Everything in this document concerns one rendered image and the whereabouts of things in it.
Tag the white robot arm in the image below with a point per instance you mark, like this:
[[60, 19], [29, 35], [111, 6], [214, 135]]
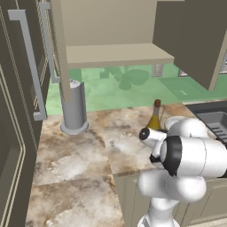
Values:
[[189, 156]]

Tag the dark sink basin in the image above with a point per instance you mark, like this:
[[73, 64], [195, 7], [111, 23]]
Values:
[[214, 118]]

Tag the taupe cabinet door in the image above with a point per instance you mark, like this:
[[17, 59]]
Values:
[[195, 41], [61, 53]]

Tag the beige base cabinet door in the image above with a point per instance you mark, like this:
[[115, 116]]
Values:
[[207, 207], [128, 198]]

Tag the grey cylindrical shaker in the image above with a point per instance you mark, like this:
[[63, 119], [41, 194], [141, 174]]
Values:
[[74, 109]]

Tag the grey wall socket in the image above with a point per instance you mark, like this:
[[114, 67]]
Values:
[[157, 70], [182, 73]]

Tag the beige open wall cabinet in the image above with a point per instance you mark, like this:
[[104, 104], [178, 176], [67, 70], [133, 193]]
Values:
[[115, 54]]

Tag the yellow glass bottle brown cap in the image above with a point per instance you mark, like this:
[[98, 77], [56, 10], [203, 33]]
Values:
[[154, 119]]

